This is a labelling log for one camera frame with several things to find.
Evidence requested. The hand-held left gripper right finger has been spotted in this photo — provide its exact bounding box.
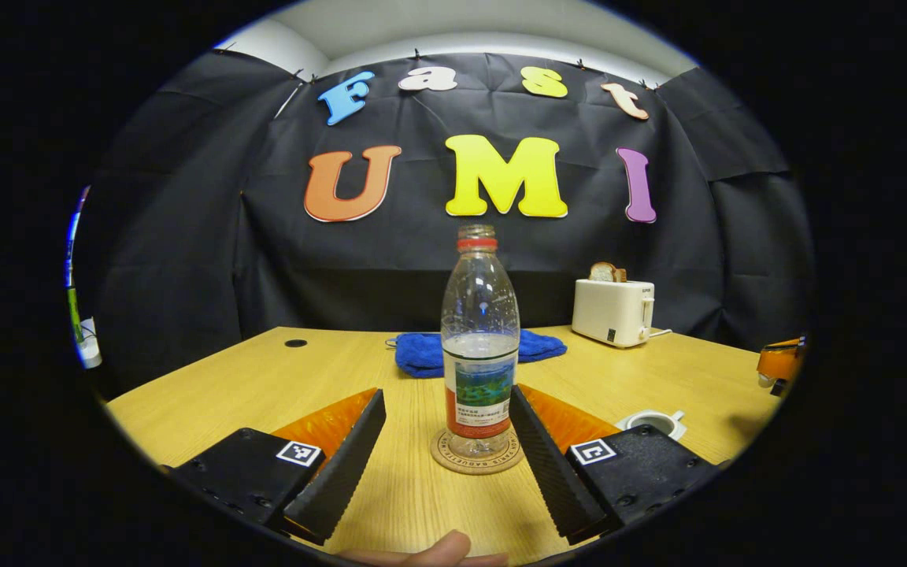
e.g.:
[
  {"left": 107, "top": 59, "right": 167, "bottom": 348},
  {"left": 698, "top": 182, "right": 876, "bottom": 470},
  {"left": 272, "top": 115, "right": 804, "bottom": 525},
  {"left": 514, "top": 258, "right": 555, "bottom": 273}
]
[{"left": 509, "top": 384, "right": 722, "bottom": 546}]

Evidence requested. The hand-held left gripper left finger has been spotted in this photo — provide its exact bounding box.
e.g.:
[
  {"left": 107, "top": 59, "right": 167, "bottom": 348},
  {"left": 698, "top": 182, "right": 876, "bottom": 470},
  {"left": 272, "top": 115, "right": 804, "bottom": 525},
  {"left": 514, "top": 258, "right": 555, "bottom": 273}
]
[{"left": 164, "top": 387, "right": 387, "bottom": 546}]

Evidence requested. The round cork coaster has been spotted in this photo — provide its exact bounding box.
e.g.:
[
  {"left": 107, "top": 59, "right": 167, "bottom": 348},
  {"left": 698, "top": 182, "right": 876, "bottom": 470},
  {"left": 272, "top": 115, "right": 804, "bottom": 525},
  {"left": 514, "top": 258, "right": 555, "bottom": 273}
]
[{"left": 431, "top": 428, "right": 525, "bottom": 476}]

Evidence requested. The white floral teacup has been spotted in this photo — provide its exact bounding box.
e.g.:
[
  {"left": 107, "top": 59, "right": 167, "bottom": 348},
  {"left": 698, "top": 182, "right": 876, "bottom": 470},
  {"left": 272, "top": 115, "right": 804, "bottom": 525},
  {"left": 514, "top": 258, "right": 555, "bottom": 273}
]
[{"left": 615, "top": 409, "right": 688, "bottom": 442}]

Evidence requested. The clear plastic water bottle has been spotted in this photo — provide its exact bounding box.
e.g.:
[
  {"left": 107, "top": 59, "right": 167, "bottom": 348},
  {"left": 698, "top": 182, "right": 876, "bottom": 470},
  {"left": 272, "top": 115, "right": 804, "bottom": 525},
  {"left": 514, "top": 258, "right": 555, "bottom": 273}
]
[{"left": 440, "top": 224, "right": 521, "bottom": 460}]

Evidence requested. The blue towel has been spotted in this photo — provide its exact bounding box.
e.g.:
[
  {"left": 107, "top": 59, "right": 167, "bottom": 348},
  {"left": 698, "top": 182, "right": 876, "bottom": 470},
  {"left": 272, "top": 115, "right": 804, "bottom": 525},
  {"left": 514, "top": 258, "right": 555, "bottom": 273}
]
[{"left": 394, "top": 329, "right": 568, "bottom": 379}]

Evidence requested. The white toaster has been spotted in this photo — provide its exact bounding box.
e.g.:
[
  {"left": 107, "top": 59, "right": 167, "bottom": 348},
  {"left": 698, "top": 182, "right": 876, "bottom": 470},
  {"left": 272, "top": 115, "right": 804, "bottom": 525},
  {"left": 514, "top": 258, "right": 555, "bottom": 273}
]
[{"left": 572, "top": 278, "right": 657, "bottom": 349}]

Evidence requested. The black backdrop cloth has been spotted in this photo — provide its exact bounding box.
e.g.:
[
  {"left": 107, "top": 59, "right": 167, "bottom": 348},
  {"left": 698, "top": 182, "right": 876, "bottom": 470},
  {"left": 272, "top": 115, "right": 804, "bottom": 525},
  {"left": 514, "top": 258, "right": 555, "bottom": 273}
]
[{"left": 76, "top": 49, "right": 816, "bottom": 395}]

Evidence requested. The white side table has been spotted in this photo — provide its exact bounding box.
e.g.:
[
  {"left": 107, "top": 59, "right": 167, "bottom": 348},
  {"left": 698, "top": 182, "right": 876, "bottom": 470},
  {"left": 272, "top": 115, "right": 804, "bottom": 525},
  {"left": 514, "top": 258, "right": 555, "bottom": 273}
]
[{"left": 76, "top": 317, "right": 104, "bottom": 369}]

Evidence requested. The computer monitor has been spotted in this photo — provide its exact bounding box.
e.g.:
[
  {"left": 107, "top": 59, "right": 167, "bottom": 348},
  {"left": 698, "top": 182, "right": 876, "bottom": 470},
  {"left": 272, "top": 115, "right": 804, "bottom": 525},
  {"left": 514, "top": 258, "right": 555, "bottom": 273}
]
[{"left": 65, "top": 185, "right": 92, "bottom": 288}]

